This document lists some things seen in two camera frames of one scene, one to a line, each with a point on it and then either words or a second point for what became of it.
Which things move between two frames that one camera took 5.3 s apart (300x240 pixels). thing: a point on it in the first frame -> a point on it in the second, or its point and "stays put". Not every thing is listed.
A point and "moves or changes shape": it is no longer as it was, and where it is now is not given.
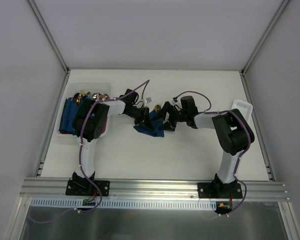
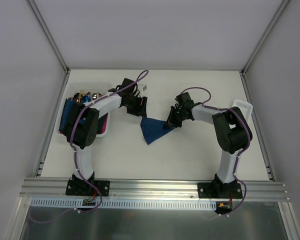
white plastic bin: x=102 y=89 stays put
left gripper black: x=145 y=115 -> x=140 y=107
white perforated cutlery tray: x=246 y=108 stays put
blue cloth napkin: x=157 y=120 moves or changes shape
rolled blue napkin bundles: x=69 y=112 stays put
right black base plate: x=219 y=190 stays put
